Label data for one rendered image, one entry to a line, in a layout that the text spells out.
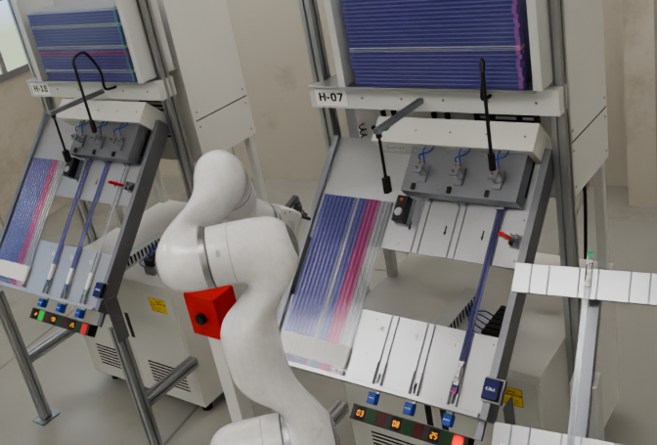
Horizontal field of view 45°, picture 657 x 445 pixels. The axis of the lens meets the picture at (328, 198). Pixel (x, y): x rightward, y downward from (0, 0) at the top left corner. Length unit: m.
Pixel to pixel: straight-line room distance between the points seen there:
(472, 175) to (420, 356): 0.49
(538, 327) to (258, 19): 3.27
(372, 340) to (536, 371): 0.46
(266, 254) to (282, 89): 4.06
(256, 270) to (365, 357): 0.97
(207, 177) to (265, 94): 4.04
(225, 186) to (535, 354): 1.30
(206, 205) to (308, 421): 0.41
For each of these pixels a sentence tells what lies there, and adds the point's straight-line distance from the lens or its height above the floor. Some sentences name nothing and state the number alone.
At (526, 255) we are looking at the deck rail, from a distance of 2.08.
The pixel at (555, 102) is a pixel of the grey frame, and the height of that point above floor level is 1.35.
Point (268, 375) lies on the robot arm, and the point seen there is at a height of 1.25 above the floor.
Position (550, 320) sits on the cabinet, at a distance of 2.52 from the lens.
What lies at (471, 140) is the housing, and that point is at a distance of 2.18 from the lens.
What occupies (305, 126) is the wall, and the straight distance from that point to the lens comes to 5.30.
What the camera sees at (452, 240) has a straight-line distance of 2.18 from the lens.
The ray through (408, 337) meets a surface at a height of 0.82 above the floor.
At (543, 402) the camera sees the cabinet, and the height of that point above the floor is 0.53.
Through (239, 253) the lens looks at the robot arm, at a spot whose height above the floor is 1.47.
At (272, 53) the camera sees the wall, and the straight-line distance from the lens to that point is 5.24.
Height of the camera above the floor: 2.02
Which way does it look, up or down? 23 degrees down
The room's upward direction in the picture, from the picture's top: 11 degrees counter-clockwise
